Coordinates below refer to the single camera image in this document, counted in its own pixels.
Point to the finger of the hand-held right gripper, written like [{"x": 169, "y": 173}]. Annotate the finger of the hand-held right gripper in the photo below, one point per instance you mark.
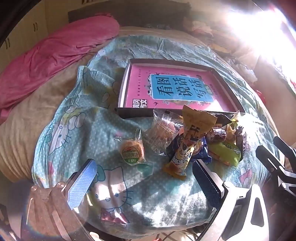
[
  {"x": 272, "y": 160},
  {"x": 283, "y": 144}
]

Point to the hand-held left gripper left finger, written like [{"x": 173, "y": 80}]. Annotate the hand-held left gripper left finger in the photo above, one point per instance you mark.
[{"x": 81, "y": 183}]

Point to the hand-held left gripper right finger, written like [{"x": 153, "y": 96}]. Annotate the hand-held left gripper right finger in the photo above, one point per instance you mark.
[{"x": 208, "y": 185}]

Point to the blue cookie packet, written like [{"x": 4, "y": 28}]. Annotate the blue cookie packet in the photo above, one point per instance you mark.
[{"x": 203, "y": 150}]

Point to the green snack packet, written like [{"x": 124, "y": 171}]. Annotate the green snack packet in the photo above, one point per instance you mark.
[{"x": 225, "y": 154}]

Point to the dark chocolate bar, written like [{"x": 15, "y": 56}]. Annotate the dark chocolate bar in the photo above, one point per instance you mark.
[{"x": 241, "y": 141}]

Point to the long yellow snack packet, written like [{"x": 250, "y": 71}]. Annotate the long yellow snack packet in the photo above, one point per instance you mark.
[{"x": 185, "y": 148}]

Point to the brown candy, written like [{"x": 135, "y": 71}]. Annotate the brown candy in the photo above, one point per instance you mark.
[{"x": 217, "y": 134}]

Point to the small cake clear packet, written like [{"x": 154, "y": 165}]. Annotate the small cake clear packet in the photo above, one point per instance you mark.
[{"x": 232, "y": 127}]

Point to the round cracker packet green label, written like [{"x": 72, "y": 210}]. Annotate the round cracker packet green label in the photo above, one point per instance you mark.
[{"x": 131, "y": 150}]

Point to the clear floss cake packet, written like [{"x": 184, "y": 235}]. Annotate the clear floss cake packet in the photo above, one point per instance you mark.
[{"x": 159, "y": 132}]

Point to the dark cardboard box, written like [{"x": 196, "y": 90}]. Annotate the dark cardboard box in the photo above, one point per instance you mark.
[{"x": 134, "y": 113}]

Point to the teal cat print blanket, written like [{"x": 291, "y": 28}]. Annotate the teal cat print blanket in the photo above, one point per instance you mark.
[{"x": 92, "y": 129}]

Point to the pink book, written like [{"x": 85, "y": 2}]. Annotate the pink book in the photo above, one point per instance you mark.
[{"x": 143, "y": 92}]

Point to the pink blanket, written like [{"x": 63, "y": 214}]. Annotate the pink blanket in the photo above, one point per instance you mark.
[{"x": 57, "y": 51}]

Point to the pile of folded clothes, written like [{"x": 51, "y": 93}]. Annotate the pile of folded clothes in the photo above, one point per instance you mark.
[{"x": 201, "y": 27}]

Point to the cream wardrobe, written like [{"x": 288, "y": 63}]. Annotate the cream wardrobe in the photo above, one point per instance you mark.
[{"x": 30, "y": 25}]

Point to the dark grey headboard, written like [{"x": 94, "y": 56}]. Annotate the dark grey headboard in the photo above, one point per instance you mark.
[{"x": 138, "y": 16}]

